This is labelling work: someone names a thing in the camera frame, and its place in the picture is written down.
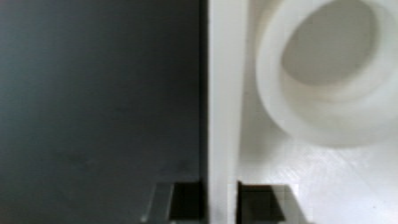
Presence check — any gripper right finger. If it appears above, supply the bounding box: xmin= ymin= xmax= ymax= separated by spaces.
xmin=236 ymin=183 xmax=311 ymax=224

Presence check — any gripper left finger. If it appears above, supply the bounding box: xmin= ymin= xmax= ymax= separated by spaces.
xmin=140 ymin=182 xmax=204 ymax=224

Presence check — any white square table top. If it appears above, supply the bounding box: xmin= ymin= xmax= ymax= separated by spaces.
xmin=208 ymin=0 xmax=398 ymax=224

